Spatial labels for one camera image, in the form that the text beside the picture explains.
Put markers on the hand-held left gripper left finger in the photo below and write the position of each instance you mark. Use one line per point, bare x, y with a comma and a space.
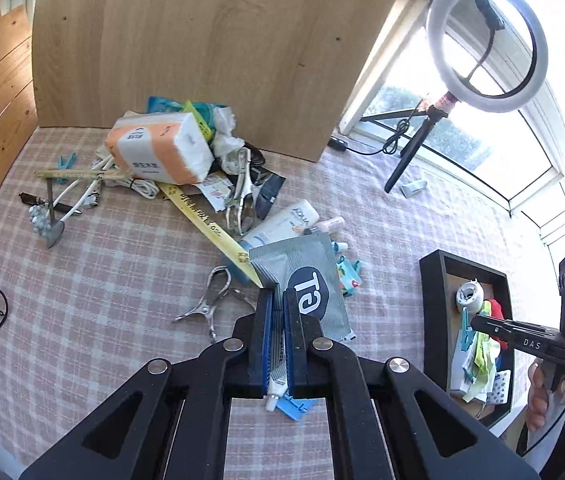
262, 340

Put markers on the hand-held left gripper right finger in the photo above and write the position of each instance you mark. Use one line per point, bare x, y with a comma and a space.
291, 340

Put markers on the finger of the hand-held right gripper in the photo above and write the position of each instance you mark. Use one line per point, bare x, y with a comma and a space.
527, 326
492, 332

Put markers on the blue clothespin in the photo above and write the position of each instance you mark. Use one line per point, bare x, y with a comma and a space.
467, 335
67, 161
295, 410

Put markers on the red cloth pouch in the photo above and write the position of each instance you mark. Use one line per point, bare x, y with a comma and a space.
495, 307

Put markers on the metal clamp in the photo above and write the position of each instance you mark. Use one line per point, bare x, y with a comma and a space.
207, 305
242, 185

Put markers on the black tray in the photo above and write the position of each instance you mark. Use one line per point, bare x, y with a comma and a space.
430, 310

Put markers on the striped grey tube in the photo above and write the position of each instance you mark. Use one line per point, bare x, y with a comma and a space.
265, 267

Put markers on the grey sachet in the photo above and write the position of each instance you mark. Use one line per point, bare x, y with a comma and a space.
312, 255

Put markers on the long yellow packet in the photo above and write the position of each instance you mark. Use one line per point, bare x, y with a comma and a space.
202, 222

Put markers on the orange white tissue pack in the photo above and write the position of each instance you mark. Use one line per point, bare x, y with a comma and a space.
157, 145

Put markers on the person's right hand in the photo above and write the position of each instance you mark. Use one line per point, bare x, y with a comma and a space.
537, 400

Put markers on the white round device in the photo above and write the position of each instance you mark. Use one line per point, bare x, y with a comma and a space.
468, 294

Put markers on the polka dot packet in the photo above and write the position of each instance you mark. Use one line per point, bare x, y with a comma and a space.
498, 387

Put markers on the white blue sunscreen tube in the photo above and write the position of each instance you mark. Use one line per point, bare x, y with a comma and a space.
282, 222

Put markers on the pink bottle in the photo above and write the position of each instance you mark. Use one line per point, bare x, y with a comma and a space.
330, 224

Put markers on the black glossy pouch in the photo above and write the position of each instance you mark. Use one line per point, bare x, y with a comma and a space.
267, 190

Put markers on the small white orange sachet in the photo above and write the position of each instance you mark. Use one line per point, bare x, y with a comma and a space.
215, 192

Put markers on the plaid tablecloth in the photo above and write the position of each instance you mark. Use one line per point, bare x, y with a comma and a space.
112, 285

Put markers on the black tripod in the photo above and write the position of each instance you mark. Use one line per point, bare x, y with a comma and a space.
402, 165

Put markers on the black inline controller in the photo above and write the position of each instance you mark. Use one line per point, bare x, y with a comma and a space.
336, 144

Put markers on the white crumpled bag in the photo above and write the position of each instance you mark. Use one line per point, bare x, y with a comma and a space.
225, 130

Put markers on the small metal trowel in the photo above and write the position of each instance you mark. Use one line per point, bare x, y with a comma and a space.
55, 235

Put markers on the bamboo stick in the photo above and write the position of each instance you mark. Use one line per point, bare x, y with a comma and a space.
72, 175

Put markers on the teal packet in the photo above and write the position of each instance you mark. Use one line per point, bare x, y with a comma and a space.
167, 104

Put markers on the black pen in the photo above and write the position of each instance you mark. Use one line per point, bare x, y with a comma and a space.
27, 198

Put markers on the black phone holder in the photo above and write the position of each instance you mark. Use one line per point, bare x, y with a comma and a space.
490, 12

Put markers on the wooden board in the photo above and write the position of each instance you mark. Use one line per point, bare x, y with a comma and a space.
187, 35

